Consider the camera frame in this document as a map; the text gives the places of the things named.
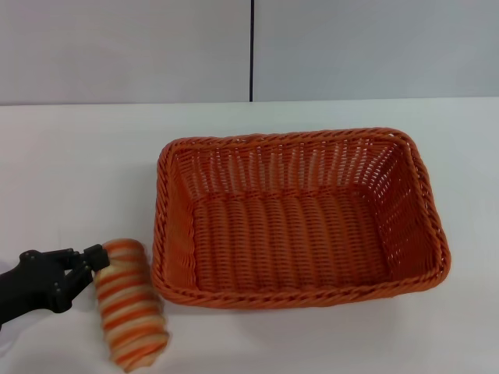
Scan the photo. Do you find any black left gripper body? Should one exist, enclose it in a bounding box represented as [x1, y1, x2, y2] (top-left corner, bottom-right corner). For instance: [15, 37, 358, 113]
[0, 248, 79, 333]

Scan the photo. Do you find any orange white striped bread roll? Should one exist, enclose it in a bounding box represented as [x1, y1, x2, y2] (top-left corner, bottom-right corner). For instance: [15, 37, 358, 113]
[92, 238, 173, 372]

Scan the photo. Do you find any orange woven wicker basket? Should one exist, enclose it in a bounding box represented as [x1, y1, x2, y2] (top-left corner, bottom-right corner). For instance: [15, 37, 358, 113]
[150, 125, 453, 312]

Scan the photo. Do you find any dark vertical wall strip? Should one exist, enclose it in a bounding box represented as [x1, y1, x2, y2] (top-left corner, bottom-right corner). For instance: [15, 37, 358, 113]
[248, 0, 257, 104]

